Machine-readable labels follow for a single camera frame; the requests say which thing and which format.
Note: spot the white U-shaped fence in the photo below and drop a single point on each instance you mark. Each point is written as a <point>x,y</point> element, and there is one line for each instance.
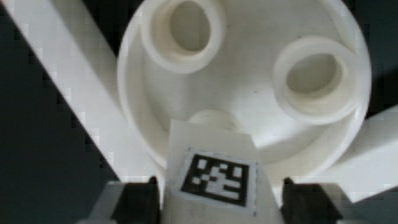
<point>79,59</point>

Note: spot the white stool leg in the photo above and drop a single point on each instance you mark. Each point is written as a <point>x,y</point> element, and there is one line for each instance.
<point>218,188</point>

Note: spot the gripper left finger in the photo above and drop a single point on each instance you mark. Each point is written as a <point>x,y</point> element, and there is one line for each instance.
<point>129,204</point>

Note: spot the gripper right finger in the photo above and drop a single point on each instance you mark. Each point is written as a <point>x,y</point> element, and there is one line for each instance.
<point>317,205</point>

